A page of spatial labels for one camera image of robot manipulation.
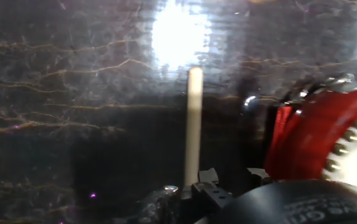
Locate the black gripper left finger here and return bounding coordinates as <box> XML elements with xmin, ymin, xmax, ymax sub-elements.
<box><xmin>192</xmin><ymin>167</ymin><xmax>234</xmax><ymax>209</ymax></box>

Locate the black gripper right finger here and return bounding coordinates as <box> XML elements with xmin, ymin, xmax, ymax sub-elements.
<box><xmin>247</xmin><ymin>167</ymin><xmax>272</xmax><ymax>187</ymax></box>

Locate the light wooden drumstick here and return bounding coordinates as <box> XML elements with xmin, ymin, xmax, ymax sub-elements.
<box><xmin>183</xmin><ymin>67</ymin><xmax>204</xmax><ymax>188</ymax></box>

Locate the red drum with white skin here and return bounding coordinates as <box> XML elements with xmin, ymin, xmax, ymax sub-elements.
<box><xmin>264</xmin><ymin>73</ymin><xmax>357</xmax><ymax>194</ymax></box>

